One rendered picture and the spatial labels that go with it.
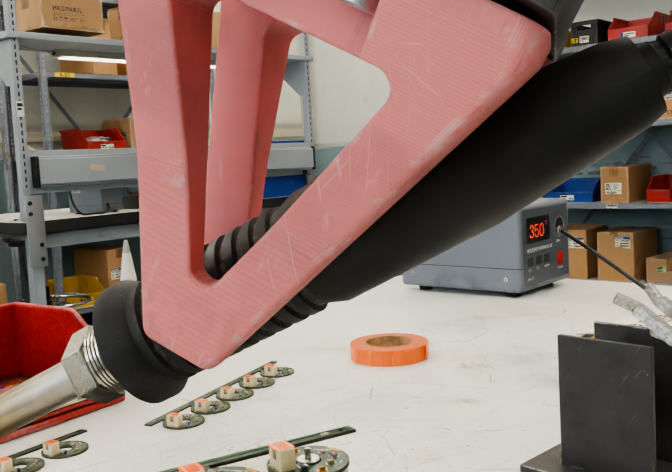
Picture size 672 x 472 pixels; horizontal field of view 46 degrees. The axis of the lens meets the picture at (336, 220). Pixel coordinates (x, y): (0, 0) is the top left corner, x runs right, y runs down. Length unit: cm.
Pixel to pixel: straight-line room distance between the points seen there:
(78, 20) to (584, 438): 268
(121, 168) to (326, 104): 376
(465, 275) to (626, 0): 440
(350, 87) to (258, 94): 615
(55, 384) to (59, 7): 276
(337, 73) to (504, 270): 562
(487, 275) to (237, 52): 70
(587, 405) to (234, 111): 27
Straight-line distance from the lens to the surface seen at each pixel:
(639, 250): 474
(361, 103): 623
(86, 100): 533
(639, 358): 37
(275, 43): 17
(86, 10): 297
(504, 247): 83
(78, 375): 16
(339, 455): 25
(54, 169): 277
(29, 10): 293
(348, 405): 51
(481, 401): 51
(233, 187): 16
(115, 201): 302
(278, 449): 24
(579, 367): 39
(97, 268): 497
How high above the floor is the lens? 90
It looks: 4 degrees down
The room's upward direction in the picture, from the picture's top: 3 degrees counter-clockwise
